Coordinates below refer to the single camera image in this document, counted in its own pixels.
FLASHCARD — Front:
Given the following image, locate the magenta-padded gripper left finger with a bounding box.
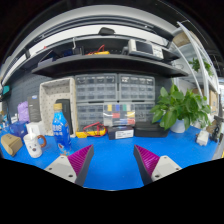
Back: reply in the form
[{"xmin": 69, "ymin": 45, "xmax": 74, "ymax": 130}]
[{"xmin": 44, "ymin": 144, "xmax": 95, "ymax": 187}]

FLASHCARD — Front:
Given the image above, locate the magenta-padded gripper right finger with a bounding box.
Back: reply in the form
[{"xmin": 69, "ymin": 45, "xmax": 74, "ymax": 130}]
[{"xmin": 133, "ymin": 144, "xmax": 183, "ymax": 186}]

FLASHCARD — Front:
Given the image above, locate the blue drink bottle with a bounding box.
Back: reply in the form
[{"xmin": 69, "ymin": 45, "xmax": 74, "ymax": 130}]
[{"xmin": 51, "ymin": 102, "xmax": 73, "ymax": 157}]

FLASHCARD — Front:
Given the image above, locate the plain black case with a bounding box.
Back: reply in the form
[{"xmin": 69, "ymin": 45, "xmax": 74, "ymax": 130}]
[{"xmin": 133, "ymin": 121, "xmax": 169, "ymax": 138}]

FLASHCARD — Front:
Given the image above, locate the yellow multimeter with red leads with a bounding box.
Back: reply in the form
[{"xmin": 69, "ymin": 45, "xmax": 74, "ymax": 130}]
[{"xmin": 75, "ymin": 121, "xmax": 108, "ymax": 139}]

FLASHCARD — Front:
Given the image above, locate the small white box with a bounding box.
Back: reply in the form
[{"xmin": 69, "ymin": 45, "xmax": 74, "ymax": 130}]
[{"xmin": 25, "ymin": 119, "xmax": 47, "ymax": 137}]

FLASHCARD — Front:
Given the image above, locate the white power adapter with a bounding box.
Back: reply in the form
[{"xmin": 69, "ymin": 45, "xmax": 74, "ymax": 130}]
[{"xmin": 195, "ymin": 129, "xmax": 210, "ymax": 147}]

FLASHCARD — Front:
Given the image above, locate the black box with white label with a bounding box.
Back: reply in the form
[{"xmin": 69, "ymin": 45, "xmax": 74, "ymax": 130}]
[{"xmin": 107, "ymin": 125, "xmax": 135, "ymax": 140}]

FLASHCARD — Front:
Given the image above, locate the brown cardboard box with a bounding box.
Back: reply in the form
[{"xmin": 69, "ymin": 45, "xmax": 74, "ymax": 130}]
[{"xmin": 0, "ymin": 133, "xmax": 24, "ymax": 158}]

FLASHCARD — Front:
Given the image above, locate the grey small-parts drawer cabinet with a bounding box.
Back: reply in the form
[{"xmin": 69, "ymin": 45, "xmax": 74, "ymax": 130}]
[
  {"xmin": 134, "ymin": 102, "xmax": 155, "ymax": 125},
  {"xmin": 75, "ymin": 101, "xmax": 105, "ymax": 129},
  {"xmin": 74, "ymin": 73, "xmax": 119, "ymax": 104},
  {"xmin": 117, "ymin": 73, "xmax": 156, "ymax": 103}
]

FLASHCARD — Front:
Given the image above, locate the blue carton box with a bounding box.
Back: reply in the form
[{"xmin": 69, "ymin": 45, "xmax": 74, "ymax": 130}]
[{"xmin": 8, "ymin": 120, "xmax": 29, "ymax": 140}]

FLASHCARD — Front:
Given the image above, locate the black rectangular speaker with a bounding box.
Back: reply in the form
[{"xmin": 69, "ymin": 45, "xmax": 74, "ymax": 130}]
[{"xmin": 54, "ymin": 98, "xmax": 74, "ymax": 134}]

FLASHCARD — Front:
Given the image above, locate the green potted plant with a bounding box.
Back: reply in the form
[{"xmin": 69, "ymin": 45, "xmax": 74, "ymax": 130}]
[{"xmin": 149, "ymin": 83, "xmax": 212, "ymax": 134}]

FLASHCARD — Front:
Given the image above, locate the dark grey upright box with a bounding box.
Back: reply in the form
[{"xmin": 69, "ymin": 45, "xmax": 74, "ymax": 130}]
[{"xmin": 27, "ymin": 94, "xmax": 43, "ymax": 123}]

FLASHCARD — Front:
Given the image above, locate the purple plastic bag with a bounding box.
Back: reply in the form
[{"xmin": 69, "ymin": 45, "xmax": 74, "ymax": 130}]
[{"xmin": 17, "ymin": 100, "xmax": 31, "ymax": 123}]

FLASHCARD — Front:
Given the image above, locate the white dotted storage bin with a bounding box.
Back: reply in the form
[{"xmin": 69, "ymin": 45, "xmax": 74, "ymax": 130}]
[{"xmin": 39, "ymin": 77, "xmax": 78, "ymax": 138}]

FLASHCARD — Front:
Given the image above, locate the clear organizer with coloured parts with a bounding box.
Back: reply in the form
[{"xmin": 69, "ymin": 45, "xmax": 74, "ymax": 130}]
[{"xmin": 102, "ymin": 103, "xmax": 136, "ymax": 128}]

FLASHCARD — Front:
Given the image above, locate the teal plastic bin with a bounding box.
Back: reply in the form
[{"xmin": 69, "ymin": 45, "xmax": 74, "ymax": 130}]
[{"xmin": 0, "ymin": 84, "xmax": 11, "ymax": 96}]

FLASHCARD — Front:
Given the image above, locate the white metal rack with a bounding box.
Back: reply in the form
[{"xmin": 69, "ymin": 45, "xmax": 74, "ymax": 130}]
[{"xmin": 171, "ymin": 21, "xmax": 224, "ymax": 131}]

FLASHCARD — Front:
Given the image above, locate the white mug with brown handle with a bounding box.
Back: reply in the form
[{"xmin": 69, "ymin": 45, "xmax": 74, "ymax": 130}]
[{"xmin": 22, "ymin": 132, "xmax": 48, "ymax": 159}]

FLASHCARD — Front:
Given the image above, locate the dark wall shelf unit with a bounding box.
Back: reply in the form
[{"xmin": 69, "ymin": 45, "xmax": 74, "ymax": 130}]
[{"xmin": 0, "ymin": 24, "xmax": 189, "ymax": 84}]

